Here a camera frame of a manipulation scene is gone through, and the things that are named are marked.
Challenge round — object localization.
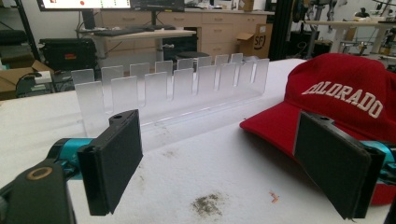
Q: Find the white workbench table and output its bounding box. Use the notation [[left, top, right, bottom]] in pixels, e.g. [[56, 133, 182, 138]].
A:
[[304, 19, 396, 56]]

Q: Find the wooden standing desk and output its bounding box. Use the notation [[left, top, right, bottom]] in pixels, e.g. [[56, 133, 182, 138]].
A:
[[78, 28, 197, 63]]

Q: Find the black metal stand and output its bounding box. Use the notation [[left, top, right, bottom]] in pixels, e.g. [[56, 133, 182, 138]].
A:
[[13, 0, 42, 62]]

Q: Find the printed cardboard box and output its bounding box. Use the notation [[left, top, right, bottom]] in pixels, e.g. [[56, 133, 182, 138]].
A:
[[235, 23, 274, 60]]

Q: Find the computer monitor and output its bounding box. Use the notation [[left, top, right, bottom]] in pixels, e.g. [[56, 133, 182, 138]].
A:
[[35, 0, 133, 12]]

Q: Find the black round stool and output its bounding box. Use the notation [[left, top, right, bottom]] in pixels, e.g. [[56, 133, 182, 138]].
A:
[[175, 50, 210, 61]]

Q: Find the open cardboard box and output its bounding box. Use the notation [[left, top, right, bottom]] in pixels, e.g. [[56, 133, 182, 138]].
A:
[[0, 59, 54, 101]]

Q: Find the clear acrylic slotted rack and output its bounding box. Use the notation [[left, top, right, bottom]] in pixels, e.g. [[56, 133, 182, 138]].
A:
[[70, 52, 271, 152]]

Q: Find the wooden drawer cabinet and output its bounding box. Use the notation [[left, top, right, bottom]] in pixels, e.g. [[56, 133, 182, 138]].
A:
[[94, 8, 275, 60]]

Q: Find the black equipment case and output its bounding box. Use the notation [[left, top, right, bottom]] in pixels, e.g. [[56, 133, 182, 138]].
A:
[[39, 37, 98, 72]]

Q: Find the red baseball cap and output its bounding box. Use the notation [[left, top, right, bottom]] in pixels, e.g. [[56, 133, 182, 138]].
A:
[[239, 52, 396, 206]]

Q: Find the black keyboard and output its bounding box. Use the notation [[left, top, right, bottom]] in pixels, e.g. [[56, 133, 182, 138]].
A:
[[92, 27, 148, 37]]

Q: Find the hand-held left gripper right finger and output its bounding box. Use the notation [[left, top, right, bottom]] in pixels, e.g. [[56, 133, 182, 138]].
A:
[[292, 110, 396, 220]]

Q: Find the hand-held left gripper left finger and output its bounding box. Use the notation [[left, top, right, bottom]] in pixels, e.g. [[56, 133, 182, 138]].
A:
[[49, 108, 144, 217]]

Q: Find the black metal post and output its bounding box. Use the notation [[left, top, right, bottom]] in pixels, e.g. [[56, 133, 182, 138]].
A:
[[268, 0, 295, 62]]

